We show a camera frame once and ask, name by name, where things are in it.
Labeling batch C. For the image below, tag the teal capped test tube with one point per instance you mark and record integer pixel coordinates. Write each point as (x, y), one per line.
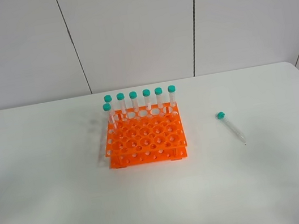
(221, 116)

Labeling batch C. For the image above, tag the orange test tube rack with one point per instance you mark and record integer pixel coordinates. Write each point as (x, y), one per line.
(145, 136)

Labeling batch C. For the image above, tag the back row tube far left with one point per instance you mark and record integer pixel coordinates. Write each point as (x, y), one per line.
(108, 100)

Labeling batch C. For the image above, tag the second row tube left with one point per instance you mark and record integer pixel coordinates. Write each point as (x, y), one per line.
(111, 118)

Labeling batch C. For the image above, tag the back row tube far right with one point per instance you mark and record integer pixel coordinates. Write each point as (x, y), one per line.
(172, 97)

